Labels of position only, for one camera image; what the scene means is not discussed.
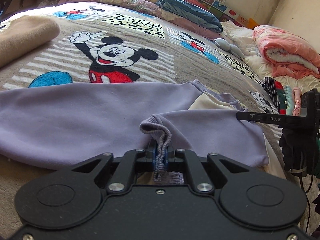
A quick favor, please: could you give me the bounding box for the cream white quilt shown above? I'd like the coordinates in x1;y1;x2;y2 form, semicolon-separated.
221;21;319;93

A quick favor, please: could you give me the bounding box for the stack of folded clothes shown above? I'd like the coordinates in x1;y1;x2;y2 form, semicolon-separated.
262;76;302;116

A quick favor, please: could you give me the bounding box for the beige rolled garment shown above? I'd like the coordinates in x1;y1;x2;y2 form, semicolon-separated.
1;15;60;67

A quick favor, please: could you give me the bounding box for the purple and cream sweatshirt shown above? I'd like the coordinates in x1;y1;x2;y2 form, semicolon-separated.
1;81;285;178

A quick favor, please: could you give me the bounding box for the grey plush toy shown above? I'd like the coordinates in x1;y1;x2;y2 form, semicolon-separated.
214;38;245;60

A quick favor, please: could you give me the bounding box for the colourful alphabet foam mat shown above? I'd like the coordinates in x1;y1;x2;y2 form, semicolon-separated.
198;0;258;29

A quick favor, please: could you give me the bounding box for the pink floral folded quilt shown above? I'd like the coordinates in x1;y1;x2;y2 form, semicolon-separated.
58;0;221;40

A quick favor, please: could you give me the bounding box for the dark blue folded quilt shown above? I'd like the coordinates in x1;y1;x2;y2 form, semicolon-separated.
159;0;223;33

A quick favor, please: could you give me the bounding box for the pink rolled quilt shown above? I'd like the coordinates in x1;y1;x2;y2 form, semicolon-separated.
253;25;319;79

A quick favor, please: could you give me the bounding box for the black gloved right hand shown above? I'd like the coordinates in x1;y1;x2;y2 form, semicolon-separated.
279;128;319;177

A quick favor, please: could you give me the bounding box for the Mickey Mouse bed blanket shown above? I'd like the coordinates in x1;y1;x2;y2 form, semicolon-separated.
0;2;320;239

